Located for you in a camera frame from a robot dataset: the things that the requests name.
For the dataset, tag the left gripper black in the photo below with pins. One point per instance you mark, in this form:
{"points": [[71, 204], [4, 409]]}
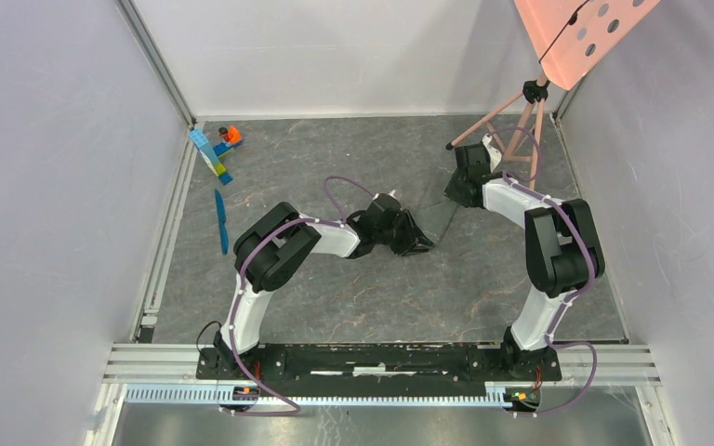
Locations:
{"points": [[408, 223]]}

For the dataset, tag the pink tripod stand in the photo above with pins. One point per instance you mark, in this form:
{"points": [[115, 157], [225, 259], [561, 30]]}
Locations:
{"points": [[530, 125]]}

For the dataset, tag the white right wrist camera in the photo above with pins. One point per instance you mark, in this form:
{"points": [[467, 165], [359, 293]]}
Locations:
{"points": [[491, 148]]}

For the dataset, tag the blue plastic knife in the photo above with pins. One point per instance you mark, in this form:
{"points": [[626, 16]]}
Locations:
{"points": [[222, 219]]}

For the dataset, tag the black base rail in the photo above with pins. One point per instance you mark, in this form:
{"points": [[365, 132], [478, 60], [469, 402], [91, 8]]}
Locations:
{"points": [[349, 370]]}

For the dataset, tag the white slotted cable duct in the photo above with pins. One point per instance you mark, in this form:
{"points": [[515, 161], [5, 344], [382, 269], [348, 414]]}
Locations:
{"points": [[244, 396]]}

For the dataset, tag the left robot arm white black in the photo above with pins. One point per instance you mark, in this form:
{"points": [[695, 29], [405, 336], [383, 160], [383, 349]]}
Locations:
{"points": [[271, 251]]}

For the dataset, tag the pink perforated board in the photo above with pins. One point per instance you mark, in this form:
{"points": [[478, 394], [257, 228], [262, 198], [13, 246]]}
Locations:
{"points": [[570, 37]]}

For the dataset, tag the grey cloth napkin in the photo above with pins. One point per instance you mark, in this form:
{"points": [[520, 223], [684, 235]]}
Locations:
{"points": [[435, 211]]}

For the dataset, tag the blue toy block stack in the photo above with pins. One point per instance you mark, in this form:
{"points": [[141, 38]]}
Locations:
{"points": [[207, 151]]}

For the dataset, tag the orange toy figure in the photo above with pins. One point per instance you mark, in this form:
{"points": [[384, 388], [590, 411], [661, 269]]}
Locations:
{"points": [[230, 135]]}

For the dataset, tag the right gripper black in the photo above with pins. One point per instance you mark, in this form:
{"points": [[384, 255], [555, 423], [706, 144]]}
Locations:
{"points": [[452, 192]]}

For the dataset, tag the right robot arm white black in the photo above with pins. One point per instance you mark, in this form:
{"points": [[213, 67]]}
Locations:
{"points": [[563, 255]]}

